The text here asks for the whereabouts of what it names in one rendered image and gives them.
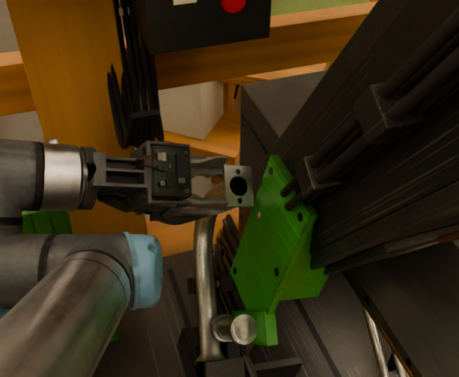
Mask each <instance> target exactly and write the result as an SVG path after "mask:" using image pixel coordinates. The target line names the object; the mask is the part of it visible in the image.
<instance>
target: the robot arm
mask: <svg viewBox="0 0 459 377"><path fill-rule="evenodd" d="M157 145H162V146H157ZM164 146H171V147H164ZM189 147H190V145H189V144H177V143H168V142H158V141H146V142H145V143H143V145H141V146H140V147H139V148H137V149H136V150H135V151H134V152H132V153H131V154H130V158H125V157H114V156H106V153H100V152H97V151H96V150H95V148H94V147H80V148H79V147H78V146H77V145H75V144H59V143H58V139H56V138H50V139H49V143H46V142H39V141H21V140H11V139H1V138H0V377H92V375H93V374H94V371H95V369H96V368H97V365H98V363H99V362H100V359H101V357H102V356H103V353H104V352H105V350H106V347H107V346H108V344H109V342H110V340H111V338H112V336H113V334H114V332H115V330H116V328H117V326H118V324H119V322H120V320H121V318H122V316H123V315H124V312H125V310H126V309H127V308H129V309H130V310H136V309H137V308H148V307H153V306H155V305H156V304H157V302H158V301H159V297H160V294H161V289H162V249H161V245H160V243H159V240H158V239H157V238H156V237H155V236H152V235H145V234H129V233H128V232H123V233H98V234H61V233H59V234H22V211H44V212H74V211H75V210H76V209H86V210H91V209H93V207H94V204H95V202H96V199H98V201H100V202H102V203H105V204H107V205H109V206H112V207H114V208H116V209H118V210H120V211H122V212H134V213H135V214H136V215H137V216H140V215H142V213H144V214H147V215H150V221H160V222H162V223H164V224H171V225H179V224H185V223H188V222H191V221H196V220H198V219H202V218H206V217H209V216H212V215H216V214H219V213H222V212H226V211H228V210H231V209H233V208H234V207H226V206H227V205H229V203H230V202H229V201H224V198H223V199H218V198H216V197H211V198H202V197H199V196H198V195H197V194H194V193H192V180H191V179H192V178H193V177H196V176H203V177H206V178H209V177H220V178H222V166H223V165H228V164H226V161H227V160H228V158H227V157H226V156H214V157H208V156H196V155H194V154H192V153H190V149H189Z"/></svg>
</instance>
